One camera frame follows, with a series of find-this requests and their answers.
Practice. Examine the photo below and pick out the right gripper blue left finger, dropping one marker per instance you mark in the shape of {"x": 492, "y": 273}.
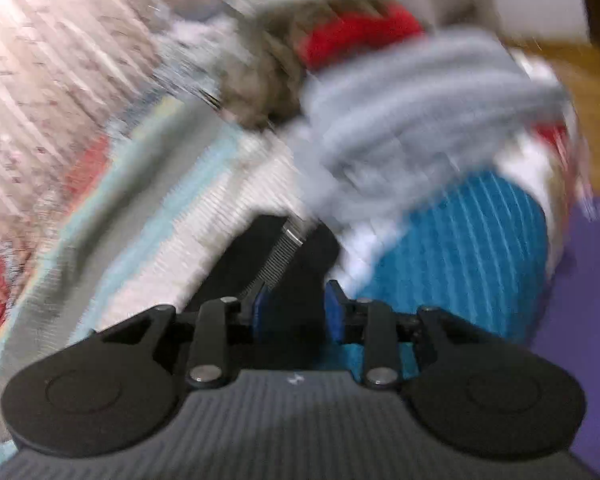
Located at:
{"x": 251, "y": 306}

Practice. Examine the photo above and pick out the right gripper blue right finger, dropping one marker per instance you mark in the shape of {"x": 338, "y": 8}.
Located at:
{"x": 345, "y": 318}

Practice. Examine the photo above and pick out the black pants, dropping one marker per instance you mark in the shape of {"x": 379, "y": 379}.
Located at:
{"x": 293, "y": 261}

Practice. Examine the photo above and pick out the cream chevron bed blanket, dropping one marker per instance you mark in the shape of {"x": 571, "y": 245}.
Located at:
{"x": 96, "y": 347}

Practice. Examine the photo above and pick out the teal patterned pillow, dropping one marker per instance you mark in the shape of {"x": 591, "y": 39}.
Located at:
{"x": 479, "y": 252}

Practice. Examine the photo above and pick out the grey striped garment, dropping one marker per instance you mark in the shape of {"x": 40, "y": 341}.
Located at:
{"x": 381, "y": 131}

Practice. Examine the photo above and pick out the brown furry cloth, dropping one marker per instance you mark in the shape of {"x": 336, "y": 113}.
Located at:
{"x": 264, "y": 89}

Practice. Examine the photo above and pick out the purple mat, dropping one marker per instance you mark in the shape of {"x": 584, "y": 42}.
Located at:
{"x": 569, "y": 334}

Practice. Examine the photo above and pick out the red floral quilt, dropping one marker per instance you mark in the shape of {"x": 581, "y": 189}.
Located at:
{"x": 20, "y": 254}

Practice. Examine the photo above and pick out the red cloth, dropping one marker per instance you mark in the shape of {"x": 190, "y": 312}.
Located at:
{"x": 347, "y": 32}

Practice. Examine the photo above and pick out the floral white curtain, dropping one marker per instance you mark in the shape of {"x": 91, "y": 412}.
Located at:
{"x": 66, "y": 67}

